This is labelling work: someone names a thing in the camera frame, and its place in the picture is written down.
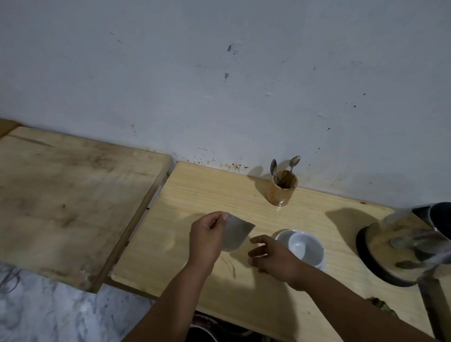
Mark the person's left hand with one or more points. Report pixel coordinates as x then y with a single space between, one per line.
206 239

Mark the person's right hand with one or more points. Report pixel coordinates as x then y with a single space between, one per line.
278 262

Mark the white saucer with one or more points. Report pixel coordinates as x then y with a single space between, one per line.
282 236

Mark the white coffee cup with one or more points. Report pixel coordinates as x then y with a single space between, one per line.
304 246

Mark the silver foil sachet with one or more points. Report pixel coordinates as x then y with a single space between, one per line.
236 230

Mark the long metal spoon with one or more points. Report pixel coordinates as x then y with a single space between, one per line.
295 160

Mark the green cloth rag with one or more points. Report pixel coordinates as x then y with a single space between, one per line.
378 303

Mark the person's left forearm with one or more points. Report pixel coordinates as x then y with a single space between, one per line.
169 310

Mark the person's right forearm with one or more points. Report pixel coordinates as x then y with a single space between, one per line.
352 313

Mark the light wooden table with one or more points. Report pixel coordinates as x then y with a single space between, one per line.
176 211

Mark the wooden spoon holder cup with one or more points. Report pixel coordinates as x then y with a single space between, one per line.
278 195

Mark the short metal spoon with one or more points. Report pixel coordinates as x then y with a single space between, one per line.
273 165

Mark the clear plastic wrap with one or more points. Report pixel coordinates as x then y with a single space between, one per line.
86 276

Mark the worn stained wooden table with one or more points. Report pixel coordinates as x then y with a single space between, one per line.
70 197

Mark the dark brown wooden table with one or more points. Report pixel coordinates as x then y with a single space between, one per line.
7 127

